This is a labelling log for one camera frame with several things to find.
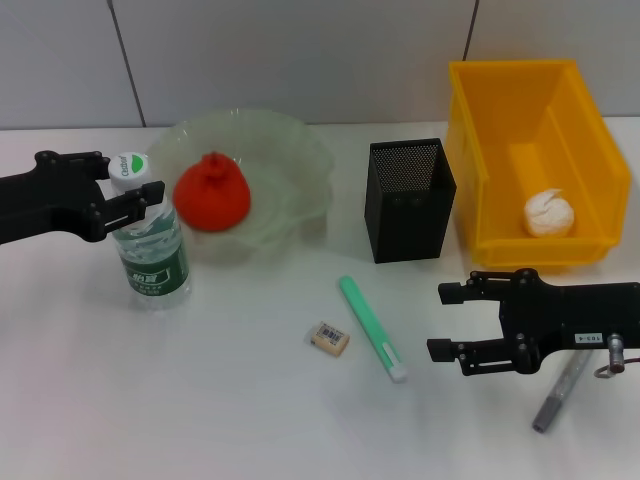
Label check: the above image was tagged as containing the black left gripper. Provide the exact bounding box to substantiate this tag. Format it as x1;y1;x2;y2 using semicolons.
0;149;167;246

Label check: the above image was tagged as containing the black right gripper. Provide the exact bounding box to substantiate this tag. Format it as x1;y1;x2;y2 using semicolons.
426;268;640;378

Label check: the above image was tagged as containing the green white pen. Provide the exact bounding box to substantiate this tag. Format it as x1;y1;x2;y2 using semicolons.
338;275;409;385

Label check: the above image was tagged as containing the red orange fruit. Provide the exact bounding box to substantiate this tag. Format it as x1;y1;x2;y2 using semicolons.
172;151;253;233

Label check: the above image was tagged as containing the clear green-label water bottle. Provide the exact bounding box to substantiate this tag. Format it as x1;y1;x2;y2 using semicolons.
106;149;194;313

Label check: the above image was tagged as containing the white paper ball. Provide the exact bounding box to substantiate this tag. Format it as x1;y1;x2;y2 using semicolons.
522;186;577;238

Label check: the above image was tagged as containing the black mesh pen holder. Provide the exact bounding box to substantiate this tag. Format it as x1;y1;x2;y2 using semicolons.
363;137;458;265

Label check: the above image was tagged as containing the beige eraser with barcode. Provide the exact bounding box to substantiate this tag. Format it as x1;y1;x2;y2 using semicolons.
305;320;351;359

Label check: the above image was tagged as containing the grey marker pen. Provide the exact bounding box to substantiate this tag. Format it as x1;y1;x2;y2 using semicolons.
531;349;595;434

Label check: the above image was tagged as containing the green glass fruit plate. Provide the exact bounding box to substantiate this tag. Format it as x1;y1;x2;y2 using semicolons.
141;107;335;262

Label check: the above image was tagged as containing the yellow plastic bin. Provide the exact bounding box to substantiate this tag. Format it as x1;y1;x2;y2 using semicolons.
446;58;632;274

